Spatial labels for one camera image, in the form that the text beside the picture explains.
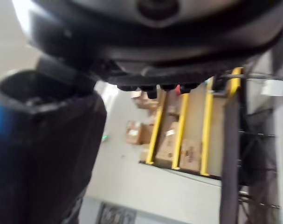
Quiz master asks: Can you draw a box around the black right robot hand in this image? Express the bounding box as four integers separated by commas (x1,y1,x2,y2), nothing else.
0,0,283,224

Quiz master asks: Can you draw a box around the yellow metal shelf rack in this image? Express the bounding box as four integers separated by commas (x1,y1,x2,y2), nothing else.
138,66,246,180

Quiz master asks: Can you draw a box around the small brown cardboard box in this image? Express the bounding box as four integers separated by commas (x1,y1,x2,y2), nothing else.
131,90,159,110

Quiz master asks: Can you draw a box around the brown cardboard box white label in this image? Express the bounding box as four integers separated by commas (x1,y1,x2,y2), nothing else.
125,119,154,146

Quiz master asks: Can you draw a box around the plain brown cardboard box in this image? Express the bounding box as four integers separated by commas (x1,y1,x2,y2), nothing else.
154,136,177,168

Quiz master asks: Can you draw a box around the printed brown cardboard box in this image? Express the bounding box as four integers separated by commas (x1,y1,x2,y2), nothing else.
179,139,203,174

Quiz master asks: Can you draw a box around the patterned floor grate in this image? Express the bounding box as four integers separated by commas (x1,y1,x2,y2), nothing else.
98,201,138,224

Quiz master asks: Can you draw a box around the black cable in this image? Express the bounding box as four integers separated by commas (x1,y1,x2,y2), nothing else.
215,71,283,82

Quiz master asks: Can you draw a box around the dark upright post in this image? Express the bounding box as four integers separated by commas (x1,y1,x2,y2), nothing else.
221,99,241,224

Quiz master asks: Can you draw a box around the black wire basket cart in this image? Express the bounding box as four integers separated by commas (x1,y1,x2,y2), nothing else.
237,129,283,210

